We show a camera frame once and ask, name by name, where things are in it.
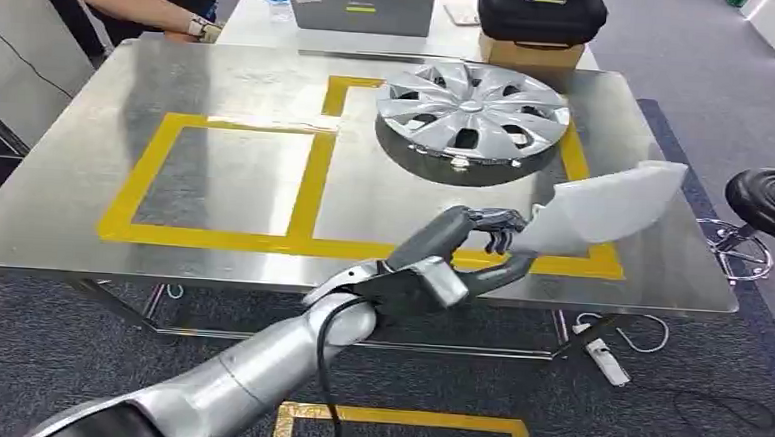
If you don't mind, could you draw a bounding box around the white floor cable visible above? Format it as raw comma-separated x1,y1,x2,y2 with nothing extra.
573,310,672,355

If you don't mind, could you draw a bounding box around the grey laptop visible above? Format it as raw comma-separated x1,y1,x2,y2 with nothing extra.
278,0,438,39

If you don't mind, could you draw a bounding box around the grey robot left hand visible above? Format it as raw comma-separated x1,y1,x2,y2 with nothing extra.
383,201,540,300

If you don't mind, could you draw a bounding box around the black round stool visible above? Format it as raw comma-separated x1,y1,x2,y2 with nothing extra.
694,165,775,286

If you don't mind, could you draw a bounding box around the black carry case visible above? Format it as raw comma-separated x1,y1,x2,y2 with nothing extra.
475,0,610,50

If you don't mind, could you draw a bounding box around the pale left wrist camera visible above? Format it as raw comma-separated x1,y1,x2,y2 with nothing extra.
409,254,473,312

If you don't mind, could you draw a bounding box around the brown cardboard box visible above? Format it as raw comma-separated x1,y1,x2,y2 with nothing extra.
477,30,587,73

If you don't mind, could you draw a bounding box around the steel bench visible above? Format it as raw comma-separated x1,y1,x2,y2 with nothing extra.
0,30,752,373

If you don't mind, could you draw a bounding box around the silver wheel hubcap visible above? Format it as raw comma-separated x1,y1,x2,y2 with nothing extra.
371,56,575,175

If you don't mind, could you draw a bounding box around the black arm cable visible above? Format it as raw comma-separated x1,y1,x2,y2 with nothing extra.
309,292,384,437

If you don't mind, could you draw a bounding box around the black floor cable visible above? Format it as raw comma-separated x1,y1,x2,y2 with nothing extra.
670,388,775,437

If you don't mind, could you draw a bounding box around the white table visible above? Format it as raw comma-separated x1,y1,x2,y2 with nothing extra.
215,0,602,73

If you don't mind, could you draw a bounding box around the white power strip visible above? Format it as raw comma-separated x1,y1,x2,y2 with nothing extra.
569,319,634,388

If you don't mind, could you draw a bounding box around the yellow floor tape square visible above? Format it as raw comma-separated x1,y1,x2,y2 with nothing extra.
271,401,532,437

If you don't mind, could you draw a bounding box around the white curved plastic part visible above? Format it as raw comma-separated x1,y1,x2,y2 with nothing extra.
511,152,690,264

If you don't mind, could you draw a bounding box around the white panel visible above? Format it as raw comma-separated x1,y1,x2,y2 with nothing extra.
0,0,101,153

